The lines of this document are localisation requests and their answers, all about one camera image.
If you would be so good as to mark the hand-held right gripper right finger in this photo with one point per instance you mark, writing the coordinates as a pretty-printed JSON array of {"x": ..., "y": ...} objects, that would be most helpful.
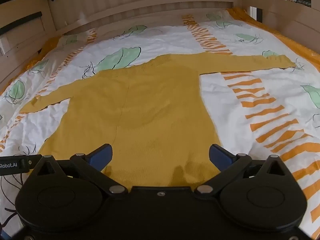
[{"x": 220, "y": 156}]

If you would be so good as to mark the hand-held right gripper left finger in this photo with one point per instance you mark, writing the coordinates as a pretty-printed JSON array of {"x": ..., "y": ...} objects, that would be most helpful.
[{"x": 101, "y": 156}]

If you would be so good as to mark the mustard yellow knit sweater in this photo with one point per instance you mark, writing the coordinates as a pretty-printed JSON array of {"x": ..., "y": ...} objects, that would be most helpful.
[{"x": 155, "y": 105}]

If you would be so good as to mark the white leaf printed blanket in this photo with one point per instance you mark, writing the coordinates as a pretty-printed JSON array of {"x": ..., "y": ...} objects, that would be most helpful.
[{"x": 250, "y": 120}]

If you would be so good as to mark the orange bed sheet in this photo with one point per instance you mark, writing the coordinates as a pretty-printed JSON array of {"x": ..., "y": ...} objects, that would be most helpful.
[{"x": 295, "y": 42}]

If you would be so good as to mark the light wooden bed frame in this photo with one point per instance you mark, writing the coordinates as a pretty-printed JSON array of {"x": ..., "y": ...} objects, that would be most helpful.
[{"x": 140, "y": 0}]

